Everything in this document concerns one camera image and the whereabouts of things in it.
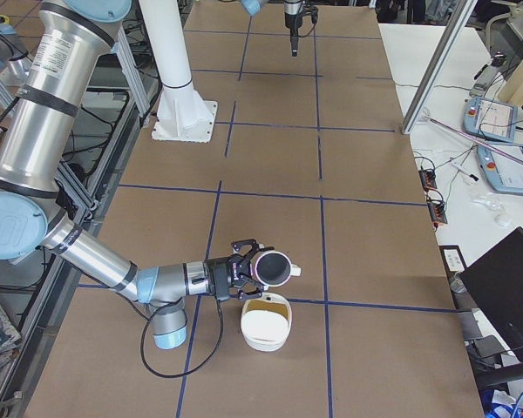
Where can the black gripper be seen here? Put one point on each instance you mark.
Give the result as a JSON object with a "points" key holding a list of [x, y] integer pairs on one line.
{"points": [[292, 17], [221, 274]]}

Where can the white mug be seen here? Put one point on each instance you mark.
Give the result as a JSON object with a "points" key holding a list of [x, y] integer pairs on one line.
{"points": [[274, 269]]}

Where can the white bowl container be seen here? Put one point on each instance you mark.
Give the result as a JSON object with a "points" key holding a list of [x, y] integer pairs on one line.
{"points": [[266, 322]]}

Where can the far teach pendant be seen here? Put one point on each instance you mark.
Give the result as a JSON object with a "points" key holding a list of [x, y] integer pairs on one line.
{"points": [[490, 119]]}

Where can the teach pendant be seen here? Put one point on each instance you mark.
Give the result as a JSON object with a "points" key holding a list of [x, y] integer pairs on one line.
{"points": [[490, 119], [502, 174]]}

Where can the purple grabber stick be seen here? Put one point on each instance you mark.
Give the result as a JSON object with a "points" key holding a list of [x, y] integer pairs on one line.
{"points": [[474, 139]]}

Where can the near teach pendant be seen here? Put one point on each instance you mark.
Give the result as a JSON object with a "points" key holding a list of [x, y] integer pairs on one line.
{"points": [[502, 174]]}

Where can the black monitor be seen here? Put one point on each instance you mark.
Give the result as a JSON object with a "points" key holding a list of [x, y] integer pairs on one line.
{"points": [[495, 283]]}

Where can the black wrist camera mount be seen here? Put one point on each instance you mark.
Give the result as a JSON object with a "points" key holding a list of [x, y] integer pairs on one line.
{"points": [[309, 10]]}

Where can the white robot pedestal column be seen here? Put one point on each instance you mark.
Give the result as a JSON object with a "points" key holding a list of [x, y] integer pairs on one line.
{"points": [[182, 114]]}

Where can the aluminium frame post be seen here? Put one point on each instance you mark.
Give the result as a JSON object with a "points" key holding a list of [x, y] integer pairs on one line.
{"points": [[452, 30]]}

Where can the aluminium side frame rail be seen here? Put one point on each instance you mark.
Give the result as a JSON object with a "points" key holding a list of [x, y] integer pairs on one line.
{"points": [[118, 79]]}

